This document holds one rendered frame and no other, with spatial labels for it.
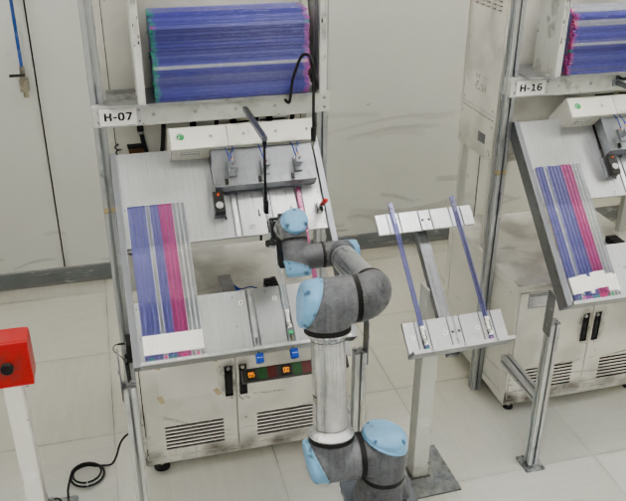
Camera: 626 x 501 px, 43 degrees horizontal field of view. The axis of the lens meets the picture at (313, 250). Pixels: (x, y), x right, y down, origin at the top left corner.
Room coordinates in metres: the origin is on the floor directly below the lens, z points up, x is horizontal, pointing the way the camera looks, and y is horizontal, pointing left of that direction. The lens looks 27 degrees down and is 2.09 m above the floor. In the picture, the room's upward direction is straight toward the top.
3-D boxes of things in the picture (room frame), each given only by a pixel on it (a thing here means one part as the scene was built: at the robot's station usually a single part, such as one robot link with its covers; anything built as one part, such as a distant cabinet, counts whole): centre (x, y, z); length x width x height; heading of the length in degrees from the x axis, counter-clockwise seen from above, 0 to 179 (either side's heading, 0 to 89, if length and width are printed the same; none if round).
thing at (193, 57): (2.55, 0.27, 1.52); 0.51 x 0.13 x 0.27; 105
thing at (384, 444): (1.59, -0.18, 0.72); 0.13 x 0.12 x 0.14; 103
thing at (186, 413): (2.65, 0.36, 0.31); 0.70 x 0.65 x 0.62; 105
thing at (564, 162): (2.85, -1.10, 0.65); 1.01 x 0.73 x 1.29; 15
